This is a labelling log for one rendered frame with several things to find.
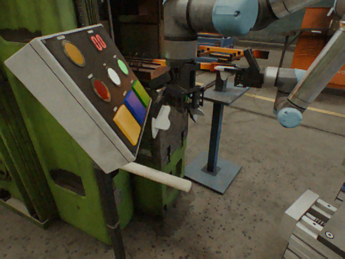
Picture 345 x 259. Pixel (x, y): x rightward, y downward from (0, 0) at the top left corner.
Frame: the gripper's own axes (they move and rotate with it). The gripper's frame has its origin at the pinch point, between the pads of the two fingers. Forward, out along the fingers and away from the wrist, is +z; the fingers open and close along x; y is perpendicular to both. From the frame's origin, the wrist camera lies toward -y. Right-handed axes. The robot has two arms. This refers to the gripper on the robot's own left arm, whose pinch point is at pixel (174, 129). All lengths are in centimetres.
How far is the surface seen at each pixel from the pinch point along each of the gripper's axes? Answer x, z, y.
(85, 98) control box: -23.5, -16.2, 3.7
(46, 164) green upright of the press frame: -31, 45, -75
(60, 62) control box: -25.7, -22.5, 0.8
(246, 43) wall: 694, 85, -454
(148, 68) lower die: 22, -5, -47
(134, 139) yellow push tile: -15.5, -5.2, 5.5
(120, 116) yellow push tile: -16.8, -10.2, 2.5
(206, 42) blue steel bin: 313, 34, -288
